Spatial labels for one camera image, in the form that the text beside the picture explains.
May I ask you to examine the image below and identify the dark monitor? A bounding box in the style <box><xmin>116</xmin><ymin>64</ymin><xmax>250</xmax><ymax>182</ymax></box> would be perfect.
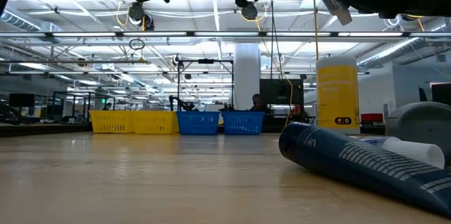
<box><xmin>430</xmin><ymin>82</ymin><xmax>451</xmax><ymax>106</ymax></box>

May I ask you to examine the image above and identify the black screen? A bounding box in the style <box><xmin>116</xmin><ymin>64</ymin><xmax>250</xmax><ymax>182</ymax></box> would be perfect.
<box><xmin>259</xmin><ymin>78</ymin><xmax>305</xmax><ymax>106</ymax></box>

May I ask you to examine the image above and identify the white blue toothpaste tube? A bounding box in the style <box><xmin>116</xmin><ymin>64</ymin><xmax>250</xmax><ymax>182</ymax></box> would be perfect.
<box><xmin>359</xmin><ymin>135</ymin><xmax>446</xmax><ymax>170</ymax></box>

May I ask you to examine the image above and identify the black overhead camera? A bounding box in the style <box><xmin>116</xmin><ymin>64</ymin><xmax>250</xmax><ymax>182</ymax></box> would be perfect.
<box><xmin>241</xmin><ymin>1</ymin><xmax>259</xmax><ymax>21</ymax></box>
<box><xmin>128</xmin><ymin>1</ymin><xmax>146</xmax><ymax>23</ymax></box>

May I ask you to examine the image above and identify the yellow wipes canister white lid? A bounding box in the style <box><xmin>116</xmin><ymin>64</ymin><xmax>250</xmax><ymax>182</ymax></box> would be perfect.
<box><xmin>315</xmin><ymin>55</ymin><xmax>362</xmax><ymax>136</ymax></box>

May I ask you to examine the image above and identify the red box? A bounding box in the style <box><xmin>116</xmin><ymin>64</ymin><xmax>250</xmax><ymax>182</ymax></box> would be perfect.
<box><xmin>360</xmin><ymin>113</ymin><xmax>384</xmax><ymax>123</ymax></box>

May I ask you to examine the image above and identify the yellow plastic basket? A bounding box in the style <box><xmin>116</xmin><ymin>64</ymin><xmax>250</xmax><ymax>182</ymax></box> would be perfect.
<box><xmin>132</xmin><ymin>110</ymin><xmax>180</xmax><ymax>135</ymax></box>
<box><xmin>89</xmin><ymin>110</ymin><xmax>135</xmax><ymax>135</ymax></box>

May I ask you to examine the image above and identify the yellow cable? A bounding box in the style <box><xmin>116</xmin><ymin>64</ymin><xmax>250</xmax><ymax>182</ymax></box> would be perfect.
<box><xmin>311</xmin><ymin>0</ymin><xmax>321</xmax><ymax>61</ymax></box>

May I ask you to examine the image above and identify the blue plastic basket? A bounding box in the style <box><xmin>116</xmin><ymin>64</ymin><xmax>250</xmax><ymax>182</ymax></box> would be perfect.
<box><xmin>221</xmin><ymin>110</ymin><xmax>265</xmax><ymax>136</ymax></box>
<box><xmin>176</xmin><ymin>111</ymin><xmax>221</xmax><ymax>136</ymax></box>

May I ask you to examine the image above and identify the person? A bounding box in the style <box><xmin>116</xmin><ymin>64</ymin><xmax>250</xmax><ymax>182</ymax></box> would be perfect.
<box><xmin>249</xmin><ymin>93</ymin><xmax>264</xmax><ymax>112</ymax></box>

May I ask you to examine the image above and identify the black background rig frame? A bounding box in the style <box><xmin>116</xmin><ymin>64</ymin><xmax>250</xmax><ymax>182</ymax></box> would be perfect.
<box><xmin>177</xmin><ymin>58</ymin><xmax>235</xmax><ymax>112</ymax></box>

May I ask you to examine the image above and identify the white building column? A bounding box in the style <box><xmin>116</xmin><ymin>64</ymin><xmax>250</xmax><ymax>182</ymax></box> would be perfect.
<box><xmin>233</xmin><ymin>42</ymin><xmax>262</xmax><ymax>111</ymax></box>

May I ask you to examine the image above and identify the dark blue tube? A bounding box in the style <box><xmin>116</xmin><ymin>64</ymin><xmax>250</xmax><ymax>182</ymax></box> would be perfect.
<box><xmin>278</xmin><ymin>121</ymin><xmax>451</xmax><ymax>218</ymax></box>

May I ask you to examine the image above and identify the dark oval toiletry container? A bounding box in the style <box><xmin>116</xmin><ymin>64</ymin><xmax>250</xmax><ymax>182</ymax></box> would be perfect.
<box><xmin>385</xmin><ymin>101</ymin><xmax>451</xmax><ymax>147</ymax></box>

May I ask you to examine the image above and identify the long overhead light bar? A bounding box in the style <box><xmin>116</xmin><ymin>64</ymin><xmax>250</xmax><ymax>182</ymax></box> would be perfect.
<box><xmin>0</xmin><ymin>30</ymin><xmax>451</xmax><ymax>39</ymax></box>

